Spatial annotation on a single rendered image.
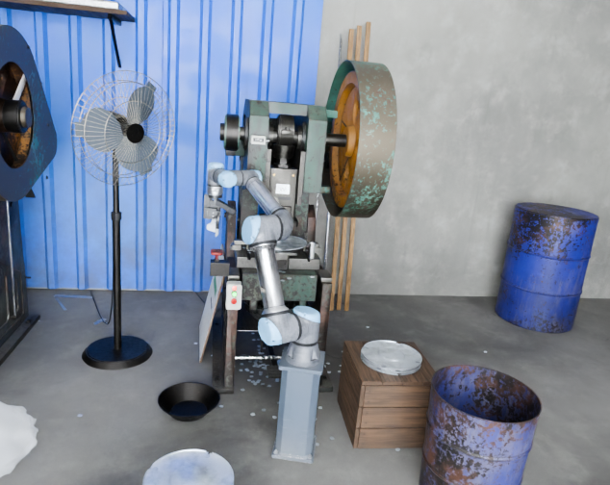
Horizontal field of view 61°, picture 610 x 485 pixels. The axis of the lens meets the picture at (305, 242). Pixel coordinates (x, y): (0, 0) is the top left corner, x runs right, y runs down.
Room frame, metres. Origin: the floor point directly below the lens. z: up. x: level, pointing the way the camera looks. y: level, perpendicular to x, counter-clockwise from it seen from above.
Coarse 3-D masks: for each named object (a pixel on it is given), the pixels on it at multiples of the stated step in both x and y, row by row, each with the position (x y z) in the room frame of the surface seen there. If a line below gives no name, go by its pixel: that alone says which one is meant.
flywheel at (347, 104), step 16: (352, 80) 2.83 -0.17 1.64; (352, 96) 2.93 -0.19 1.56; (352, 112) 2.90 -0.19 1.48; (336, 128) 3.14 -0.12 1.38; (352, 128) 2.82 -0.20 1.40; (352, 144) 2.78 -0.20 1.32; (336, 160) 3.11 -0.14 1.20; (352, 160) 2.80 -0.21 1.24; (336, 176) 3.05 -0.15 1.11; (352, 176) 2.76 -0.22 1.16; (336, 192) 2.93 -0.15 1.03
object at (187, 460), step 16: (160, 464) 1.49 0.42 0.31; (176, 464) 1.49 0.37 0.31; (192, 464) 1.50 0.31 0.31; (208, 464) 1.51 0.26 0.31; (224, 464) 1.52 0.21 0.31; (144, 480) 1.41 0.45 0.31; (160, 480) 1.41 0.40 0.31; (176, 480) 1.41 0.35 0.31; (192, 480) 1.42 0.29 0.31; (208, 480) 1.43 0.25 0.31; (224, 480) 1.44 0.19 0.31
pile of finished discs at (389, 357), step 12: (372, 348) 2.34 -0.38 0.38; (384, 348) 2.34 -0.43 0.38; (396, 348) 2.36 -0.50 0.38; (408, 348) 2.38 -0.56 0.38; (372, 360) 2.22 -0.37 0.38; (384, 360) 2.23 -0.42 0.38; (396, 360) 2.24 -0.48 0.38; (408, 360) 2.25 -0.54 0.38; (420, 360) 2.26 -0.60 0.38; (384, 372) 2.16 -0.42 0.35; (396, 372) 2.15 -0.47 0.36; (408, 372) 2.18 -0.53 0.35
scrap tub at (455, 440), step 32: (448, 384) 2.03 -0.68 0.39; (480, 384) 2.05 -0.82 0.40; (512, 384) 1.98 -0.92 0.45; (448, 416) 1.73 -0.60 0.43; (480, 416) 2.03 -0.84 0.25; (512, 416) 1.95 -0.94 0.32; (448, 448) 1.72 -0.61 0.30; (480, 448) 1.66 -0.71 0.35; (512, 448) 1.66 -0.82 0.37; (448, 480) 1.71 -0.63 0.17; (480, 480) 1.66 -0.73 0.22; (512, 480) 1.68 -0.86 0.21
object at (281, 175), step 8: (272, 168) 2.70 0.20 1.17; (280, 168) 2.71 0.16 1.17; (288, 168) 2.73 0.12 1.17; (296, 168) 2.76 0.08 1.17; (272, 176) 2.70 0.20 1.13; (280, 176) 2.71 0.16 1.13; (288, 176) 2.71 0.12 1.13; (296, 176) 2.72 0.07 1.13; (272, 184) 2.70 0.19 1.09; (280, 184) 2.70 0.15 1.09; (288, 184) 2.71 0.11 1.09; (296, 184) 2.73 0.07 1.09; (272, 192) 2.70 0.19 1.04; (280, 192) 2.71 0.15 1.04; (288, 192) 2.71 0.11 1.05; (280, 200) 2.71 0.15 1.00; (288, 200) 2.72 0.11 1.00; (288, 208) 2.69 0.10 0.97
